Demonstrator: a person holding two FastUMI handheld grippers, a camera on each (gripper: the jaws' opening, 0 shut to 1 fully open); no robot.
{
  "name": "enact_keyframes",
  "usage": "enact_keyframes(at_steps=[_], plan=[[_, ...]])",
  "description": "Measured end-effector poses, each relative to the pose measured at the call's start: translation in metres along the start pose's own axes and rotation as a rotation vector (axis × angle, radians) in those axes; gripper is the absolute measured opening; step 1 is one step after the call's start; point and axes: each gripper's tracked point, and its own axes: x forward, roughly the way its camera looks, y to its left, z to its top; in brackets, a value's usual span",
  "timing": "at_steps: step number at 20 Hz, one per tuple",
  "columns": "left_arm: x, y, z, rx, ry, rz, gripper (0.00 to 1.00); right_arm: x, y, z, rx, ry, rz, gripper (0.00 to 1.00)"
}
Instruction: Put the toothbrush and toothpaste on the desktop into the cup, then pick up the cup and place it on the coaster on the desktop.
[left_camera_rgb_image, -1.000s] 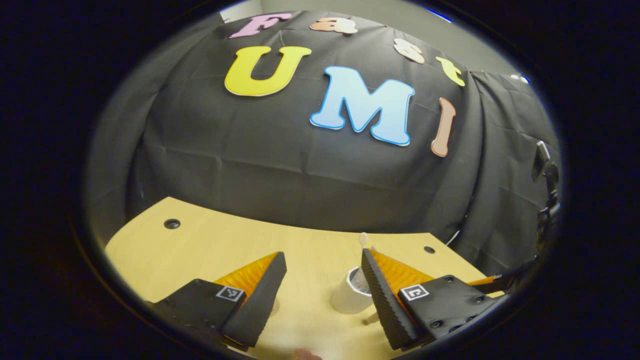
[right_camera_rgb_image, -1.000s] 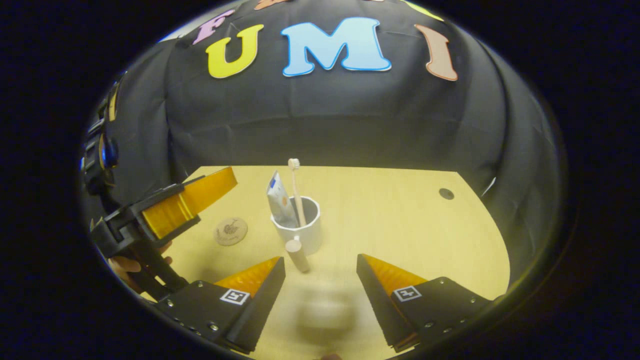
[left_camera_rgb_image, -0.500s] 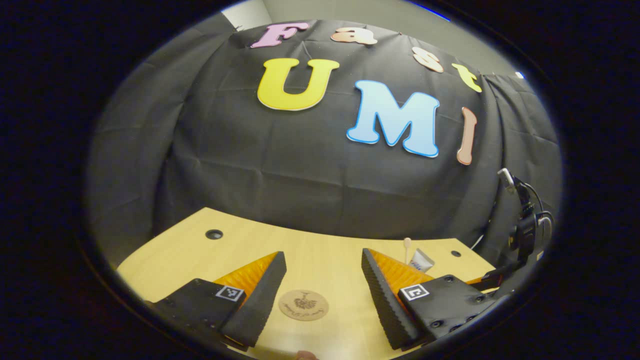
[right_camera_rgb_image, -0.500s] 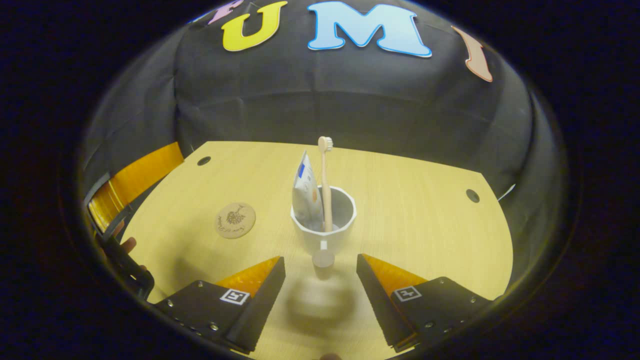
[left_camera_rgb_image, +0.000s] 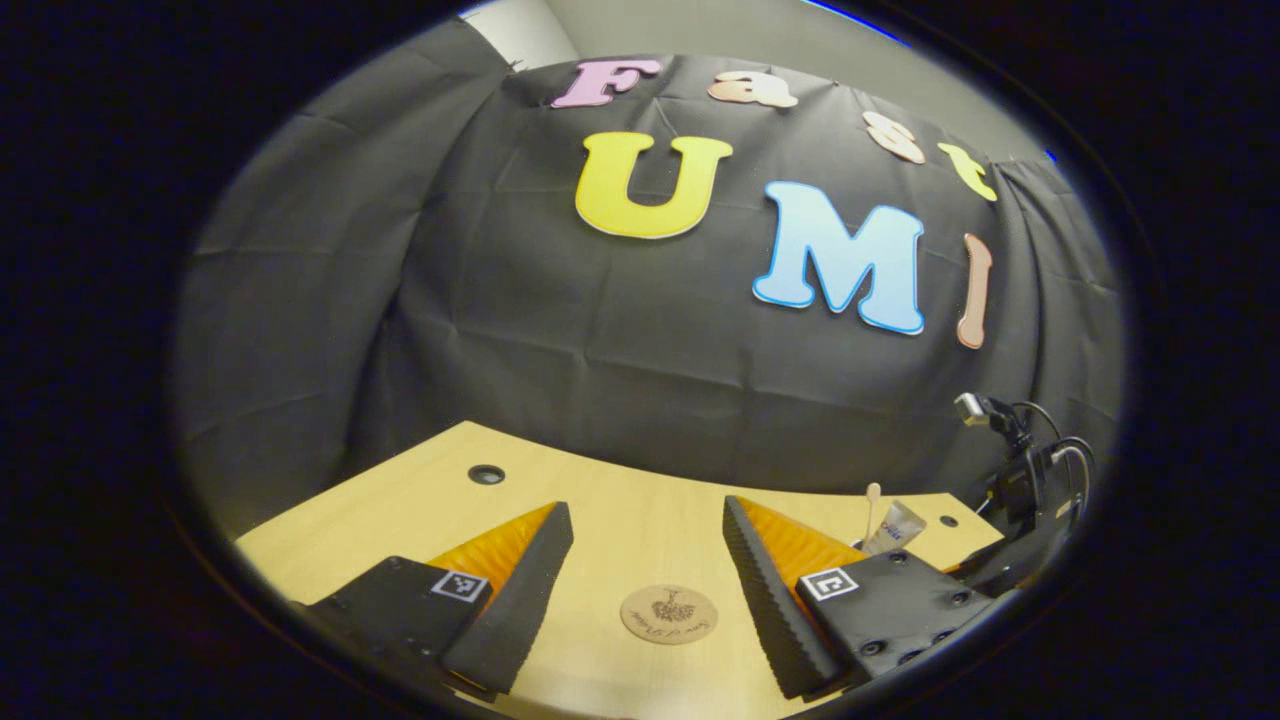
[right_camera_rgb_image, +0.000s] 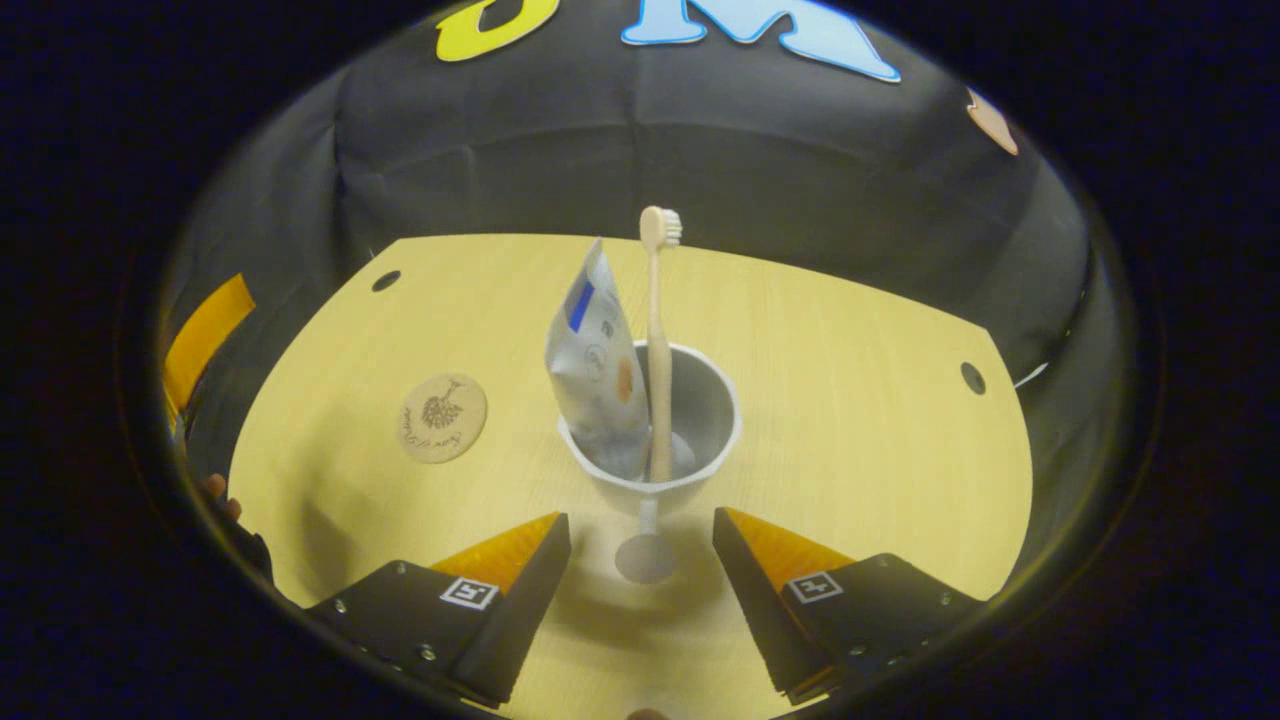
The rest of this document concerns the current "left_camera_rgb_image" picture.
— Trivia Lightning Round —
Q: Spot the white toothpaste tube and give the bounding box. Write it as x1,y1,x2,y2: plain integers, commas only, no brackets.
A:
862,500,928,558

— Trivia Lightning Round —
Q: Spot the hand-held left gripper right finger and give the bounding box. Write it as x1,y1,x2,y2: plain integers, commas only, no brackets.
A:
722,495,1002,700

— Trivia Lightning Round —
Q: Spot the black backdrop cloth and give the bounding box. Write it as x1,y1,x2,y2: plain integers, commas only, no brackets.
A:
172,15,1131,541

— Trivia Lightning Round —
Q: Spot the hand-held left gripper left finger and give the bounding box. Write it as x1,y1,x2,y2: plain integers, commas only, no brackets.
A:
299,501,576,695

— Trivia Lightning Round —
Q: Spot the light wooden desktop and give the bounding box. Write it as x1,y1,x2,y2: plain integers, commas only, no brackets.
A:
235,420,1006,720

